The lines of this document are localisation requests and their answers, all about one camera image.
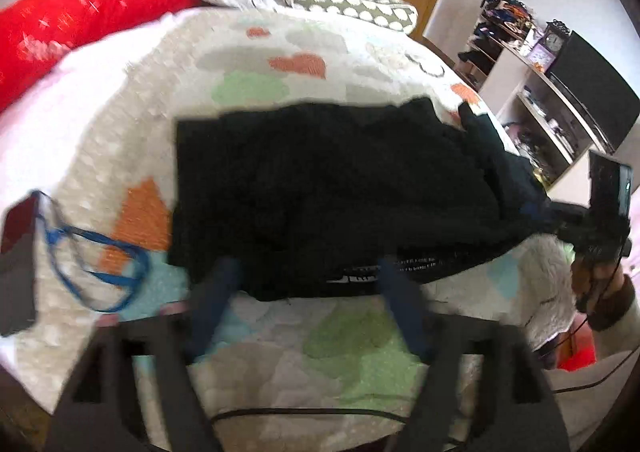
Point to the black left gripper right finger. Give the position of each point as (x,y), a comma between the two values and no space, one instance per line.
(514,408)

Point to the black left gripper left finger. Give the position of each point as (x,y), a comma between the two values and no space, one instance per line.
(100,408)

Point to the black pants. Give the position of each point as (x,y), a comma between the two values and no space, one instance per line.
(310,197)

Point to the right forearm beige sleeve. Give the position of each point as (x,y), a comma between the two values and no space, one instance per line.
(586,395)

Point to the right hand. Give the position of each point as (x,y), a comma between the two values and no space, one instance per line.
(593,282)

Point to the white shelf unit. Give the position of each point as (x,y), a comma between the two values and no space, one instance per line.
(504,61)

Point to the black television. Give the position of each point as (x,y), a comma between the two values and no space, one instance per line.
(596,89)

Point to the dark red box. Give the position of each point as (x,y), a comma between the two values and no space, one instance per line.
(17,272)

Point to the black table clock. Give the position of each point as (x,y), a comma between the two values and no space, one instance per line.
(554,36)

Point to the heart patterned quilt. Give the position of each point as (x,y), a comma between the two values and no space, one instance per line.
(293,374)

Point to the white bed sheet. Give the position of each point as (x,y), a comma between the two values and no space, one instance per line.
(41,132)

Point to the green white bolster pillow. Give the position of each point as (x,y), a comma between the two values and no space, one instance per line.
(397,15)

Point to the red long pillow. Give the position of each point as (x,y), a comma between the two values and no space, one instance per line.
(36,34)

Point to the black camera box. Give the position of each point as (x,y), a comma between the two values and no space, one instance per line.
(610,187)

